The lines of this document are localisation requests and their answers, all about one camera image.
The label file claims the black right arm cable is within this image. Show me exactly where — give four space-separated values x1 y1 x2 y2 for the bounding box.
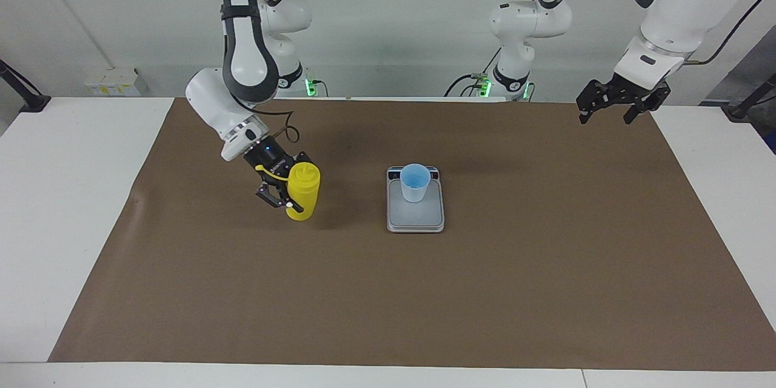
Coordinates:
246 109 301 145

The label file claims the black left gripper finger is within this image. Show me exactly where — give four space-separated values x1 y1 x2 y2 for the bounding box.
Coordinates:
576 80 608 126
623 89 672 125

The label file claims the white wall outlet box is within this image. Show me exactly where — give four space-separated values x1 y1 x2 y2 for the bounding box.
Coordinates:
84 69 141 96

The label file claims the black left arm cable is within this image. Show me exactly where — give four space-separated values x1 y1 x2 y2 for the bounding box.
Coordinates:
555 0 768 66

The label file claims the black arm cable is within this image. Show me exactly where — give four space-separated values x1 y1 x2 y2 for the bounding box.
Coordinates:
246 109 301 145
555 0 768 66

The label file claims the black clamp stand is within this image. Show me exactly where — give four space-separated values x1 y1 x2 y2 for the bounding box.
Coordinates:
721 73 776 121
0 59 52 113

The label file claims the yellow squeeze bottle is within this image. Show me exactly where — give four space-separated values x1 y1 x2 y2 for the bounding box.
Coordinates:
255 162 321 221

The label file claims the brown paper table mat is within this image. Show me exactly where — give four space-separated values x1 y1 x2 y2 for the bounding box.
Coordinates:
47 97 776 372

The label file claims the light blue plastic cup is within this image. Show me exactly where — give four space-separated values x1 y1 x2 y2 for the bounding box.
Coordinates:
400 163 432 203

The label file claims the black left base cable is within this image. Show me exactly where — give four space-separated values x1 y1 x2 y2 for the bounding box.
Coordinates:
444 47 504 98

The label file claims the silver digital kitchen scale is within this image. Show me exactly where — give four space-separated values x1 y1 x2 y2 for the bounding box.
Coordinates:
386 166 445 233

